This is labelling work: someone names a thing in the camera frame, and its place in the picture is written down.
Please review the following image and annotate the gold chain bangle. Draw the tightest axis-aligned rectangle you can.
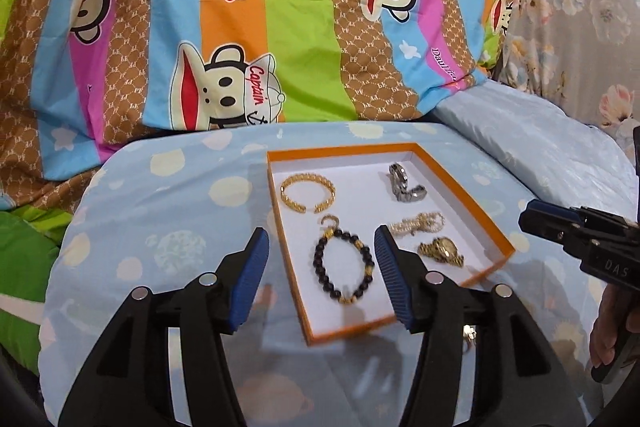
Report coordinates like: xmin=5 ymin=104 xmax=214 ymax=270
xmin=279 ymin=172 xmax=336 ymax=213

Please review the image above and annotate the orange jewelry box tray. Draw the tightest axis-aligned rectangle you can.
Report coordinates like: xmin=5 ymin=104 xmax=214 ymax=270
xmin=267 ymin=143 xmax=515 ymax=346

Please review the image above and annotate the gold hoop earring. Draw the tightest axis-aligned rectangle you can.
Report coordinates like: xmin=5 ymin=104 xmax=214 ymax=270
xmin=320 ymin=213 xmax=340 ymax=229

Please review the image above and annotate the light blue planet blanket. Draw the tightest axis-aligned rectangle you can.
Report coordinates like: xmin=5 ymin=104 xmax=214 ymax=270
xmin=39 ymin=82 xmax=638 ymax=426

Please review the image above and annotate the gold shell drop earring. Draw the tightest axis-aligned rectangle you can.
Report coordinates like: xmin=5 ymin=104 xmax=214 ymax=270
xmin=463 ymin=324 xmax=477 ymax=353

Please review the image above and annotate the right hand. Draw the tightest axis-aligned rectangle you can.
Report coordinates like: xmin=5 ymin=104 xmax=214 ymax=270
xmin=589 ymin=284 xmax=639 ymax=367

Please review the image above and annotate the grey floral pillow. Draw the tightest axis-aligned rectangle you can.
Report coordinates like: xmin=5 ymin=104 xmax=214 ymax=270
xmin=497 ymin=0 xmax=639 ymax=158

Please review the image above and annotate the green cushion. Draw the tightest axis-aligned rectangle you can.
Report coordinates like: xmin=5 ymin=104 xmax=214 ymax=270
xmin=1 ymin=206 xmax=72 ymax=374

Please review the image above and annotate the black bead bracelet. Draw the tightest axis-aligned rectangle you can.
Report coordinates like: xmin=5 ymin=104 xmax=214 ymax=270
xmin=312 ymin=227 xmax=377 ymax=306

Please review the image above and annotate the pearl bead bracelet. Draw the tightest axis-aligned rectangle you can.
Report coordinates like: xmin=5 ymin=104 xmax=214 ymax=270
xmin=388 ymin=211 xmax=446 ymax=238

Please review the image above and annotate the colourful monkey print duvet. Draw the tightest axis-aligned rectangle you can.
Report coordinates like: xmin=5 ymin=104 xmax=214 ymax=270
xmin=1 ymin=0 xmax=513 ymax=210

